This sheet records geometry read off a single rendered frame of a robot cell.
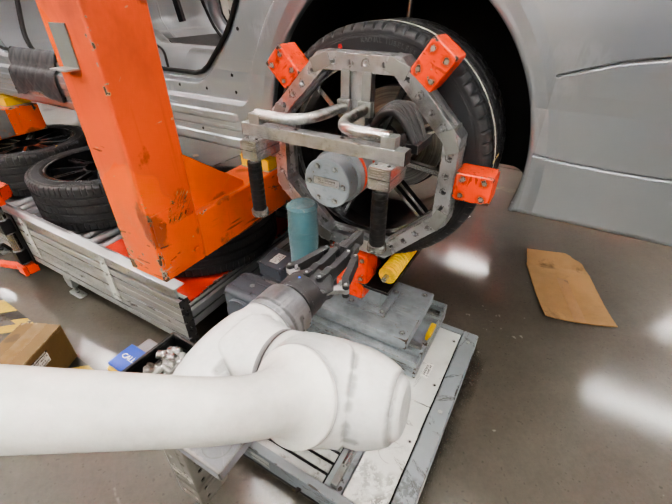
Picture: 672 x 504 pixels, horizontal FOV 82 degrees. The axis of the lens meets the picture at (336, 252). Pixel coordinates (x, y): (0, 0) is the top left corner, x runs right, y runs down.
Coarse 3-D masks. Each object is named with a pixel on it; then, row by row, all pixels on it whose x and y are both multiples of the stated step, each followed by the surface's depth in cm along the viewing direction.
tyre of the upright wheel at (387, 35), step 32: (352, 32) 96; (384, 32) 92; (416, 32) 89; (448, 32) 100; (480, 64) 99; (448, 96) 92; (480, 96) 90; (480, 128) 92; (480, 160) 95; (448, 224) 108
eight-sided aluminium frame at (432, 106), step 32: (320, 64) 95; (352, 64) 91; (384, 64) 92; (288, 96) 104; (416, 96) 87; (448, 128) 87; (288, 160) 117; (448, 160) 91; (288, 192) 122; (448, 192) 94; (320, 224) 122; (416, 224) 104; (384, 256) 115
